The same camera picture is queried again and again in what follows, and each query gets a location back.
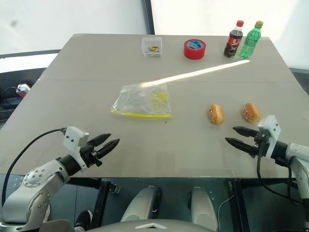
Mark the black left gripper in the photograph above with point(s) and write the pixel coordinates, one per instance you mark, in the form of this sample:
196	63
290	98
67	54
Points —
88	155

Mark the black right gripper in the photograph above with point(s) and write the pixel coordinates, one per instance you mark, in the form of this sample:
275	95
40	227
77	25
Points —
262	145

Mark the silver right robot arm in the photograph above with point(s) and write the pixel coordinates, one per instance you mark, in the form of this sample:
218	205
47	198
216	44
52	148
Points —
298	157

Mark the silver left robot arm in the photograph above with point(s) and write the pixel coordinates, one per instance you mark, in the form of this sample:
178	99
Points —
36	183

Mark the sesame bread bun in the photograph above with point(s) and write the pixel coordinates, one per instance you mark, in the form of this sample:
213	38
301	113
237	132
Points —
251	112
216	114

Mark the clear yellow-zip plastic bag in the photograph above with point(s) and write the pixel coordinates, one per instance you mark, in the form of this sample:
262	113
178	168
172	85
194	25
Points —
142	101

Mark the silver robot left leg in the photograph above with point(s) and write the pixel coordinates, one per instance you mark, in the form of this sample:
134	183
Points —
142	205

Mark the silver robot leg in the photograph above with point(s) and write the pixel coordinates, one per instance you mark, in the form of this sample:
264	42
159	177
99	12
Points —
202	207
142	205

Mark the black shoe white sole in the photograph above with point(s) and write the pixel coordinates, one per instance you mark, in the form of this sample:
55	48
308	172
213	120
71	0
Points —
83	218

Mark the silver robot right leg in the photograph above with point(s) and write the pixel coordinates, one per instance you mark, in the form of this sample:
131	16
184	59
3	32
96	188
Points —
202	207

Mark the grey robot torso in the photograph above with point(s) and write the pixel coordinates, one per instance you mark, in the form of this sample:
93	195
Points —
149	226

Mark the green bottle yellow cap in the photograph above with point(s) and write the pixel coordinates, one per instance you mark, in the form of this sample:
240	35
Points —
250	41

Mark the cola bottle red cap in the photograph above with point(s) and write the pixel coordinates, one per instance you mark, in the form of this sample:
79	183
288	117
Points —
233	41

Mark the red and white device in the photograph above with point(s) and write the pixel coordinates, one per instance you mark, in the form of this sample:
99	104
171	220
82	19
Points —
23	89

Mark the red tape roll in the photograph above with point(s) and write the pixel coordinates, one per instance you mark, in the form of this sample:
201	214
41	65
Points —
194	49

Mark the small colourful items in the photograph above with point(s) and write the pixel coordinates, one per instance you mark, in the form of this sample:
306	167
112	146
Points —
153	49

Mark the clear plastic box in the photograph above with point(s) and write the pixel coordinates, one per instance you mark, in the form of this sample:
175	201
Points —
152	43

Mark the black vertical pillar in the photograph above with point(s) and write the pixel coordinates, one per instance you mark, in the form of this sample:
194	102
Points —
147	17

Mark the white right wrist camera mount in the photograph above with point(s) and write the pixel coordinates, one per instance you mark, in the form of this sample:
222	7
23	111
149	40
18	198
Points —
271	130

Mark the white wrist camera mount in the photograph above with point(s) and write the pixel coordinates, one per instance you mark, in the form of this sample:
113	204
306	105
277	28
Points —
72	140
271	130

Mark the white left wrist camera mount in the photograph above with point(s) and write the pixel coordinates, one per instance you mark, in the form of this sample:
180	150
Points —
72	140

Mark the black table leg frame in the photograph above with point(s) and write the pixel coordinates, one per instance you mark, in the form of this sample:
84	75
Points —
101	198
239	205

